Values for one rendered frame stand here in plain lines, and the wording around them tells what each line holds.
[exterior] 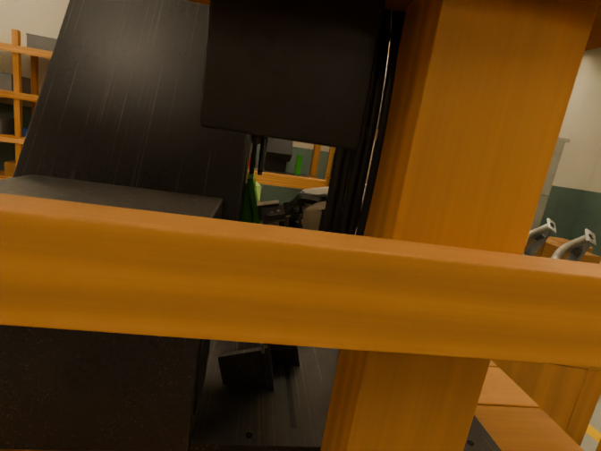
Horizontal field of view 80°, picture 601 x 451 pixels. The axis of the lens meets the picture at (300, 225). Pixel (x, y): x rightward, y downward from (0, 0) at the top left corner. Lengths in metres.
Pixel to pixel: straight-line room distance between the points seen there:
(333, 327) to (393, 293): 0.06
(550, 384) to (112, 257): 1.48
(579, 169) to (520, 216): 8.79
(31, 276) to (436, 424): 0.41
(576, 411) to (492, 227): 1.35
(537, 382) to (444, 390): 1.13
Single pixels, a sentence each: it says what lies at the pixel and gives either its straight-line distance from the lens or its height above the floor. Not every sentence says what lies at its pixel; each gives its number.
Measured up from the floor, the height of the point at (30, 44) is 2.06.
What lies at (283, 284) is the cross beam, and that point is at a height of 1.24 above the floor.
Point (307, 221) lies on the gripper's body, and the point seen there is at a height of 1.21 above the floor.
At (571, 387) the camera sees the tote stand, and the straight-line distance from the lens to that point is 1.63.
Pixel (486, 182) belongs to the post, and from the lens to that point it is 0.38.
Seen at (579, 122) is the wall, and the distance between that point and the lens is 9.00.
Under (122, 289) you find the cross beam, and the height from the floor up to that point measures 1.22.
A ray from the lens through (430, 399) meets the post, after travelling 0.45.
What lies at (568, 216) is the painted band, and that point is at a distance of 9.27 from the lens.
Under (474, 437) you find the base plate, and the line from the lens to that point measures 0.78.
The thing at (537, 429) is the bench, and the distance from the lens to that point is 0.92.
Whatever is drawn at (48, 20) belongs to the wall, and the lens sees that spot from 6.93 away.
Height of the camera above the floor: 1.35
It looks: 13 degrees down
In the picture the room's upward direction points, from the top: 9 degrees clockwise
